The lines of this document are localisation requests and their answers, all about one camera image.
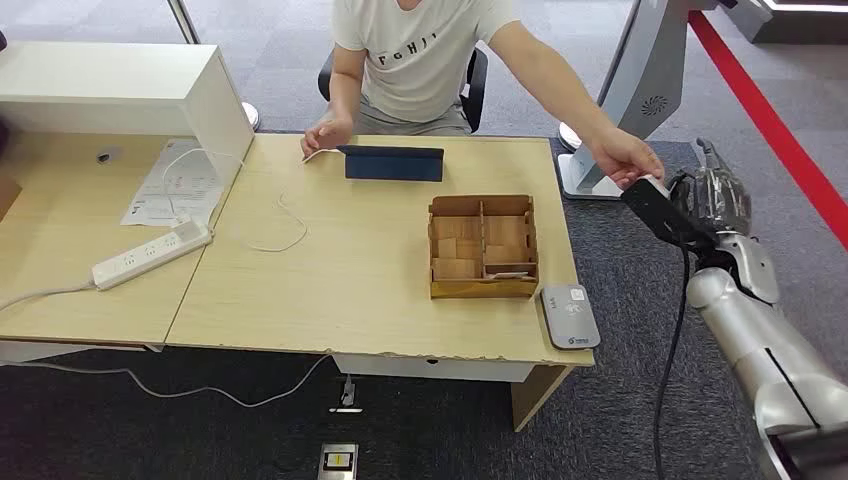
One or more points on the person's right hand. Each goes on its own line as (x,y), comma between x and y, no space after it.
(328,136)

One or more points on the person's left hand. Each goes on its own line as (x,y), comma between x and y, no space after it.
(623,156)

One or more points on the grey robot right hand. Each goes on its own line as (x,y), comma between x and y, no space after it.
(722,202)

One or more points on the wooden compartment box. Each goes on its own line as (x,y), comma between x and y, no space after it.
(484,288)

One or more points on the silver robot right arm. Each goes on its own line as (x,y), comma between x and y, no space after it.
(748,331)

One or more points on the person's right forearm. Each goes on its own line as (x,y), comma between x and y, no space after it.
(346,93)

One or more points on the person's left forearm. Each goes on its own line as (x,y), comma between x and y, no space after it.
(563,96)

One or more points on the person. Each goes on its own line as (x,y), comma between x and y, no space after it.
(417,66)

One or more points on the grey card reader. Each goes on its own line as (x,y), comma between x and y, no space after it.
(570,324)

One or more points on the white round stand base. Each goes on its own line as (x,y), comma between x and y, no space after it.
(568,136)
(252,116)

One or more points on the dark blue tablet case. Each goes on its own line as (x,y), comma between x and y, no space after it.
(394,166)

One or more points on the grey kiosk stand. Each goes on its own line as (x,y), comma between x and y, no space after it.
(642,73)

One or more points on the red floor tape stripe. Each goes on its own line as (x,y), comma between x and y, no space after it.
(762,119)

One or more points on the printed paper sheet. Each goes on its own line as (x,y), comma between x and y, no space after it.
(192,192)

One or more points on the black office chair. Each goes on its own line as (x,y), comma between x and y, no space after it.
(477,86)

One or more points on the white charger plug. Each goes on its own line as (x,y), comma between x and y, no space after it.
(190,228)

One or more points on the slanted metal pole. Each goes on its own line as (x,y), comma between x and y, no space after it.
(184,23)

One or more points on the grey plinth with light strip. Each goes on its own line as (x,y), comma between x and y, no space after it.
(795,26)

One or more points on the white power strip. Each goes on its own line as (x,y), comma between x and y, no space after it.
(146,255)

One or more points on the white desk shelf unit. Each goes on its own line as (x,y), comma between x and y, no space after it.
(99,79)

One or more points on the white under-desk drawer panel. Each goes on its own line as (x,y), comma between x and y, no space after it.
(430,370)

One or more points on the wooden desk leg panel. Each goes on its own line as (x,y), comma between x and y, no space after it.
(530,397)

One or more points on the grey floor plug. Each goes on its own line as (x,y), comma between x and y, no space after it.
(347,396)

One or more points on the metal floor socket box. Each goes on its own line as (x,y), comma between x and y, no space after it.
(338,460)

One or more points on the brown cardboard box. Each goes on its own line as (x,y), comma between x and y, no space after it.
(6,199)

